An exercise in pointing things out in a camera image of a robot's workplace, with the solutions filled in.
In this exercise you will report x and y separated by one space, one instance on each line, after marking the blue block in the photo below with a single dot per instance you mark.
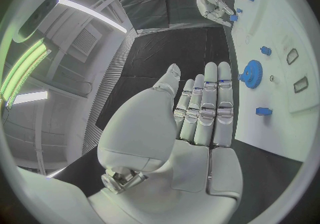
234 18

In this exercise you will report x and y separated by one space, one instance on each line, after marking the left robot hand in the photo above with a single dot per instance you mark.
155 132

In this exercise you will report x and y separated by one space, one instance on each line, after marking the blue stepped plug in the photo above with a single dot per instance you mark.
263 111

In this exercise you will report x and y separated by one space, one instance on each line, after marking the blue gear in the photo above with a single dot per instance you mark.
253 74

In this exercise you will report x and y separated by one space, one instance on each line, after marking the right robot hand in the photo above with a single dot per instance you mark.
212 6

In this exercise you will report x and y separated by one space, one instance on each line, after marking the white task board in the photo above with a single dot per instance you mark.
272 58

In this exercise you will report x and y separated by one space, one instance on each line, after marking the small blue peg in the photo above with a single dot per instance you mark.
239 10

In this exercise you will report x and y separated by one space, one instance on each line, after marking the blue ribbed plug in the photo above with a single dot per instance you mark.
266 50

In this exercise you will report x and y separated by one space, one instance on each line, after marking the glowing light bar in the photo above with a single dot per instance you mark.
23 70

